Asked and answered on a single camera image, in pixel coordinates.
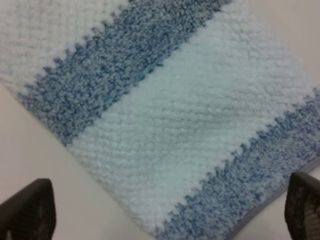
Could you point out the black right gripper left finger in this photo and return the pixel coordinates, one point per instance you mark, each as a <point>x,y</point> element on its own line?
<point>30,214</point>

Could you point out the blue white striped towel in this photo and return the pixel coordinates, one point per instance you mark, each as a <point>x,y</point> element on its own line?
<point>192,113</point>

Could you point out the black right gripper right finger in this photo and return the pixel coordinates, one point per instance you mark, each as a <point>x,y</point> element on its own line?
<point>302,207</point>

